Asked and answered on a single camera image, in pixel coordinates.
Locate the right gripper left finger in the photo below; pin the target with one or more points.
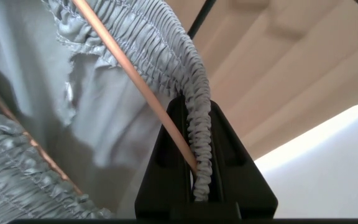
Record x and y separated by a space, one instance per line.
166 186

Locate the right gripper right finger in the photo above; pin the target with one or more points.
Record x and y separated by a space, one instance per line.
244 186

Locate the pale grey shorts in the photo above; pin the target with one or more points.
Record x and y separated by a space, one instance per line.
104 124

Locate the pink clothes hanger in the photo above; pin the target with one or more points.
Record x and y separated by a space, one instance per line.
129 70

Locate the black clothes rack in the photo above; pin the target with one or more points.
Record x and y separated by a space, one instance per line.
200 18

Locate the beige curtain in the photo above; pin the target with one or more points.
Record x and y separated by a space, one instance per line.
291 77

